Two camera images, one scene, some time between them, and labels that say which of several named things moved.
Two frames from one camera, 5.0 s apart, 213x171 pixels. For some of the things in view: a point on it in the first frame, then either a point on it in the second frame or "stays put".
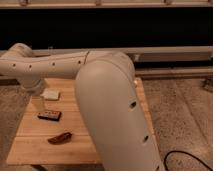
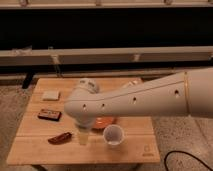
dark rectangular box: [50, 115] stays put
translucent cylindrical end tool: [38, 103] -> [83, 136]
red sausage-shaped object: [62, 138] stays put
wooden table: [52, 131] stays put
